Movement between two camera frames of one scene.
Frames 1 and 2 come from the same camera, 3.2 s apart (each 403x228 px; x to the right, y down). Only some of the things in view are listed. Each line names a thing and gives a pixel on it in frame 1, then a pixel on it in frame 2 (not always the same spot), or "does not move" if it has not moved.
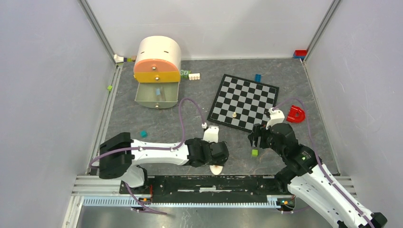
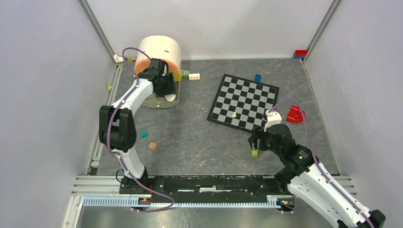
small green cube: x=254 y=152 does not move
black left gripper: x=220 y=162 -> x=170 y=89
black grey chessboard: x=242 y=103 does not move
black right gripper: x=258 y=130 does not move
